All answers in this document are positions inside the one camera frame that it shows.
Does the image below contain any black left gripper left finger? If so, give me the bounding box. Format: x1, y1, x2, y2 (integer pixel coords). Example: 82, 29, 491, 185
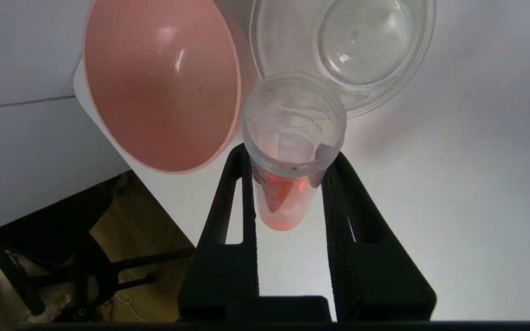
178, 143, 260, 322

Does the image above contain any pink bowl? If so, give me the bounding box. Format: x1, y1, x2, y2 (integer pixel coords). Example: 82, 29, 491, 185
82, 0, 243, 175

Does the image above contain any clear glass beaker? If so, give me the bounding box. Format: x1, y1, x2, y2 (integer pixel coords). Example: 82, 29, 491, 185
248, 0, 437, 118

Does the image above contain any black office chair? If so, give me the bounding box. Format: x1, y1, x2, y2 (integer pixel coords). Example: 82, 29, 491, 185
0, 171, 197, 322

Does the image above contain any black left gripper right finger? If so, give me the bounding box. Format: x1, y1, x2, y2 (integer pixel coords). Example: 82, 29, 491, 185
322, 152, 437, 322

